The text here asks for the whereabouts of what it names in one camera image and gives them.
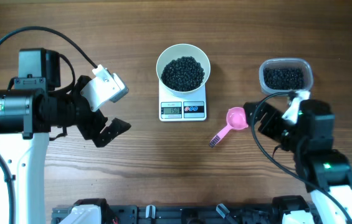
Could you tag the right grey rail clamp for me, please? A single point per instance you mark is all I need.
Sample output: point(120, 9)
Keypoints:
point(222, 210)

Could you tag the left grey rail clamp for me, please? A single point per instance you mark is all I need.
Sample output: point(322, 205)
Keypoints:
point(150, 212)

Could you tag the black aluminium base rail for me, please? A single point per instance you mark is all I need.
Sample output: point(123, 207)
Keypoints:
point(132, 214)

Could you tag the black beans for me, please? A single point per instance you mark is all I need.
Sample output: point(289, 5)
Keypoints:
point(183, 74)

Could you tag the white ceramic bowl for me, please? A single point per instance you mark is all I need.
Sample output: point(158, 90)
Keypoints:
point(182, 50)

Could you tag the white digital kitchen scale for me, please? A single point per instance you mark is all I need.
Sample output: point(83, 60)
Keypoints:
point(182, 105)

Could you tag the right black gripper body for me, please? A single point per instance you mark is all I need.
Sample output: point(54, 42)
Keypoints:
point(287, 136)

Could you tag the pink plastic measuring scoop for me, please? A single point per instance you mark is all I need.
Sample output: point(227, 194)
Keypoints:
point(235, 120)

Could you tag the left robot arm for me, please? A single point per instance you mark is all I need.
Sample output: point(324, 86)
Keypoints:
point(33, 103)

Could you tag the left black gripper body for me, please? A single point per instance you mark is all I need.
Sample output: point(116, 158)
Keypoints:
point(78, 112)

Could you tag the grey rail clamp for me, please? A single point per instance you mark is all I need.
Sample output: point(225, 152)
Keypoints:
point(222, 210)
point(150, 212)

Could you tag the clear plastic food container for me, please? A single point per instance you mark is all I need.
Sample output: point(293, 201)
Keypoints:
point(285, 74)

